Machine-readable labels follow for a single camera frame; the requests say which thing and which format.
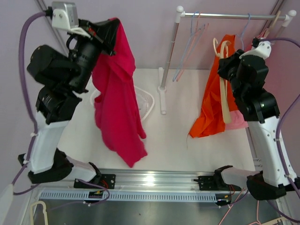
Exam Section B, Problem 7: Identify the beige wooden hanger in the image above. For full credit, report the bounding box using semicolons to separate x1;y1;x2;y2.
213;38;232;124

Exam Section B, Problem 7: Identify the blue wire hanger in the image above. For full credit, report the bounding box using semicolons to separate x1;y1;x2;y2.
172;11;207;82

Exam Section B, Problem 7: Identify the white t shirt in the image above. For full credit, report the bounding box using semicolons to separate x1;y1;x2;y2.
135;89;149;115

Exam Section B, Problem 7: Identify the magenta t shirt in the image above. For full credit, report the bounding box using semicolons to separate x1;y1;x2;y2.
92;24;148;167

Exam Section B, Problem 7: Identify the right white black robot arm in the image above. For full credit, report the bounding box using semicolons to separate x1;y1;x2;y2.
213;49;300;201

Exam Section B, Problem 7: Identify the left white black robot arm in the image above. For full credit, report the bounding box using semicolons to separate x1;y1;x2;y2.
18;19;120;188

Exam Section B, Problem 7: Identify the orange t shirt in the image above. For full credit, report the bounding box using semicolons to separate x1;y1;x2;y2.
188;34;240;139

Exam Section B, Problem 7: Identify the pink t shirt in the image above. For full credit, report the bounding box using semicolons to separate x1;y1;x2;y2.
225;110;248;130

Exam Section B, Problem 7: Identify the pink hanger on floor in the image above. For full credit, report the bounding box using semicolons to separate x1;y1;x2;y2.
217;185;262;225

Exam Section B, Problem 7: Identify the beige hanger bottom right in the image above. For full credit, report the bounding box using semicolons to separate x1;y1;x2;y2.
250;216;296;225

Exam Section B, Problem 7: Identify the beige hanger bottom left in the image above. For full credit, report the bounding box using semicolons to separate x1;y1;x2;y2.
29;200;50;225

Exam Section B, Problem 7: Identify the metal clothes rack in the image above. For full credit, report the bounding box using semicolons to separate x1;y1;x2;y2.
158;6;297;115

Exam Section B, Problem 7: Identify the white plastic laundry basket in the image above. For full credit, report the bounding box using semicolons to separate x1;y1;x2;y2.
89;86;155;123

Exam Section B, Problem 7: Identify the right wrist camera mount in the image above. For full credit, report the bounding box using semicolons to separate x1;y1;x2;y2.
239;41;271;60

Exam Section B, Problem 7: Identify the pink wire hanger on rack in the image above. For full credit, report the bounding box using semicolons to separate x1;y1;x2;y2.
175;11;210;82

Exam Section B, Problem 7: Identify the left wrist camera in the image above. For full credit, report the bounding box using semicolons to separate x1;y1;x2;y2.
51;1;91;38

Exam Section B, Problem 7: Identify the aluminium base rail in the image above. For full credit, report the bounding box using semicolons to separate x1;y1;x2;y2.
28;165;229;193

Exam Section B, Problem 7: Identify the white cable duct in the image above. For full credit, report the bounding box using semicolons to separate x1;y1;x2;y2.
40;191;217;203

